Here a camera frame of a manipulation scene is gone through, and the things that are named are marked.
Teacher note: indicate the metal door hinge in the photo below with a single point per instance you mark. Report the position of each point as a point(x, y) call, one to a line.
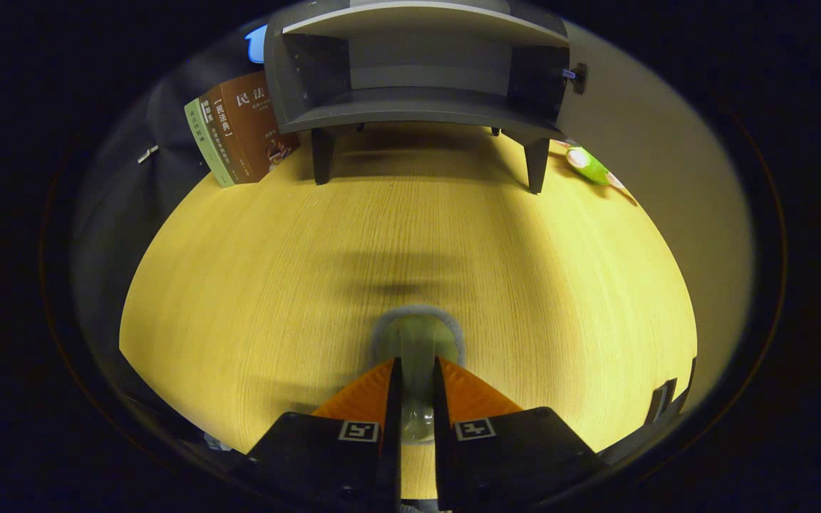
point(579, 77)

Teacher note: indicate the green rounded object grey base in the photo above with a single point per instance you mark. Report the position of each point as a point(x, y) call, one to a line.
point(417, 342)

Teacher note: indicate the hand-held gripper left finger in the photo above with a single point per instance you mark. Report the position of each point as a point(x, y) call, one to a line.
point(392, 456)

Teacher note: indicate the black backdrop cloth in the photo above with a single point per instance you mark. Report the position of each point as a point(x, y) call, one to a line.
point(118, 214)

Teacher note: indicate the white clip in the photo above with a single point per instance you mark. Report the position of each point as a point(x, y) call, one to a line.
point(147, 154)

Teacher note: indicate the green plush toy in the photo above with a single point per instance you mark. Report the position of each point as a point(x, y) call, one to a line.
point(587, 165)

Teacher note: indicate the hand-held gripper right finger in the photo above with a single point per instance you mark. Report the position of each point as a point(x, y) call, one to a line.
point(443, 463)

